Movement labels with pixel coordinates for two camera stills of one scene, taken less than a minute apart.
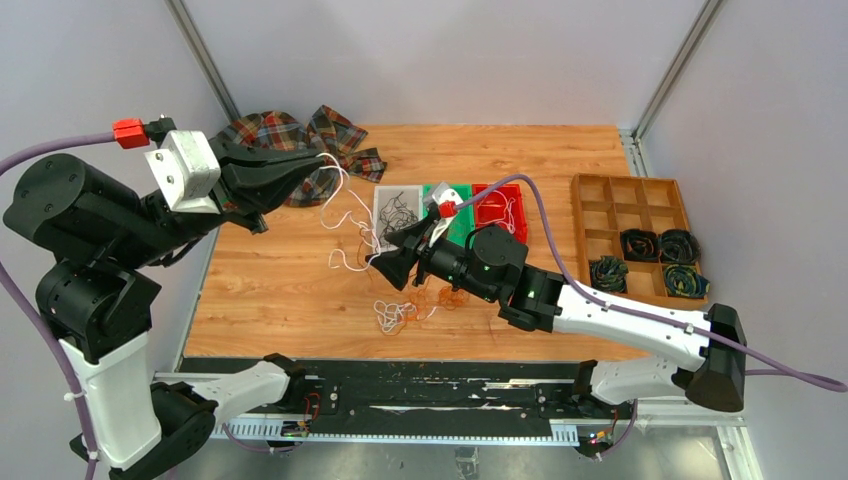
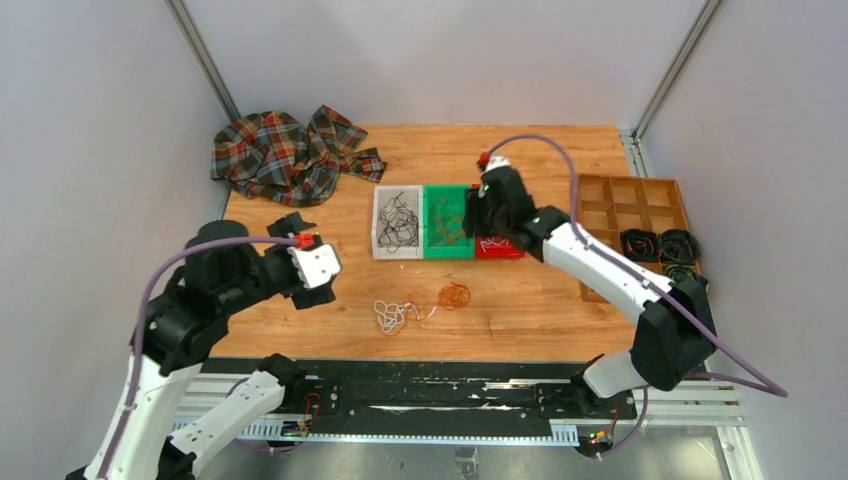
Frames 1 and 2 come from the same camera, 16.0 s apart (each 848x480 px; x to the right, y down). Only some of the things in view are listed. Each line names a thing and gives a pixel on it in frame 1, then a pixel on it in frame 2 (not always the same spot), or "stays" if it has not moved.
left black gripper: (247, 189) -> (306, 296)
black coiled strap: (640, 245) stays
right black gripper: (396, 264) -> (472, 223)
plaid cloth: (324, 132) stays
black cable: (396, 216) stays
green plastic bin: (463, 220) stays
